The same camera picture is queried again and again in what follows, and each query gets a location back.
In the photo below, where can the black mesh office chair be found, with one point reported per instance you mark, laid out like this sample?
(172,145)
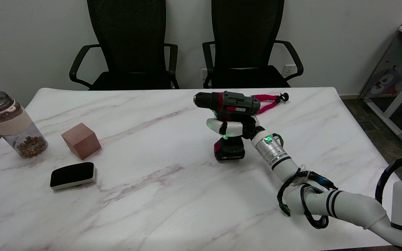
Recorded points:
(127,38)
(246,38)

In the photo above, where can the clear jar with nuts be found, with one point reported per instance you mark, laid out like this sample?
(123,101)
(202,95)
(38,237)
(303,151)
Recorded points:
(16,127)

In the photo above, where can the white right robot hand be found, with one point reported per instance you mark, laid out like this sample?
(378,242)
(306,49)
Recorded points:
(234,128)

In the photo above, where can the red flexible mini tripod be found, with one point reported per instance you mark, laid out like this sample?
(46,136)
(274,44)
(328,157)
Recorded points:
(271,98)

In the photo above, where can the brown wooden cube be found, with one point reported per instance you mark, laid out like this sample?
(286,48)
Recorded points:
(81,141)

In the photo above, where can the white wall socket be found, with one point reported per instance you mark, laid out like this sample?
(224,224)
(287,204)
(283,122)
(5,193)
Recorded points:
(289,70)
(203,73)

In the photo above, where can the white desk with cartoon panel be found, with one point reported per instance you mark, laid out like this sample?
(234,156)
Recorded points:
(393,69)

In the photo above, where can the metal floor vent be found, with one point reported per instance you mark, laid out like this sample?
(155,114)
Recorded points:
(367,126)

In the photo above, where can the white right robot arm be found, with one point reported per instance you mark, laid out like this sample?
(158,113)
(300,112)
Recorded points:
(351,205)

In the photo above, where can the black whiteboard eraser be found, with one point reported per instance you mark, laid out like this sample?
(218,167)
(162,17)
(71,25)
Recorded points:
(72,174)

